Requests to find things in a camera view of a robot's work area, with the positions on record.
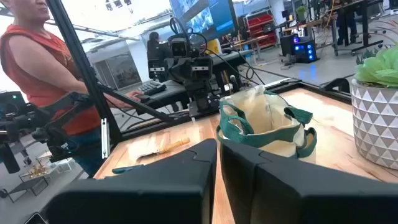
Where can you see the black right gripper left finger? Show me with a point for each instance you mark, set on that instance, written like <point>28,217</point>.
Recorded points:
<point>140,193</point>

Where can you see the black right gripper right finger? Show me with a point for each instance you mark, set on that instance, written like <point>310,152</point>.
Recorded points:
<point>295,193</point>

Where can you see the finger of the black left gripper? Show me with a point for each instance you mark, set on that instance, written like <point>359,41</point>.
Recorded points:
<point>157,70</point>
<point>202,70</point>

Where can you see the beige green canvas gardening bag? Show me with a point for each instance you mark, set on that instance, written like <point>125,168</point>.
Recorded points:
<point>264,115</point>

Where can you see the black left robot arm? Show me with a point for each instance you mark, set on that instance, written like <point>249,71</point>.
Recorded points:
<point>199,96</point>

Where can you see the black keyboard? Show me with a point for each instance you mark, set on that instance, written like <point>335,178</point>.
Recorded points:
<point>152,87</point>

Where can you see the yellow container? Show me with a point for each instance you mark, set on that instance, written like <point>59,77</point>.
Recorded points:
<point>214,46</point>

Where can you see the red storage bin shelf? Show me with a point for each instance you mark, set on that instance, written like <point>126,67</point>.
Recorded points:
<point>261,23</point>

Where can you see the computer tower blue lights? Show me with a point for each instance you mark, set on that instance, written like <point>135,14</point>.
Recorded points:
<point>303,49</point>

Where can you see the white triangle-pattern plant pot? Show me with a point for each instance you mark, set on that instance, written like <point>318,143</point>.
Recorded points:
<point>376,124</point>

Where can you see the low grey side table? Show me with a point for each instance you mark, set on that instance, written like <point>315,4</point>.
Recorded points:
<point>31,183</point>

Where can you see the person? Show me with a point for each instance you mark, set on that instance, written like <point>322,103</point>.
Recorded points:
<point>46,77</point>

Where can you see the background potted plant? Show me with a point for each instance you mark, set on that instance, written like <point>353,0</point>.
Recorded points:
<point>301,12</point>

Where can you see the green succulent plant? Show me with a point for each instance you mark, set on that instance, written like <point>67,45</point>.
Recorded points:
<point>382,68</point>

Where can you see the spiky air plant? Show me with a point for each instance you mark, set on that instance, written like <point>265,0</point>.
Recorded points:
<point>367,55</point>

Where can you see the black standing desk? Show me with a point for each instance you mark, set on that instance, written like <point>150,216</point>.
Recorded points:
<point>365,25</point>

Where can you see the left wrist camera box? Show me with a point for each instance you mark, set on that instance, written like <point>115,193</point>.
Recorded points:
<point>178,48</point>

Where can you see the black upright frame post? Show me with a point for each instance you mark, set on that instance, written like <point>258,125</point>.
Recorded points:
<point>84,71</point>

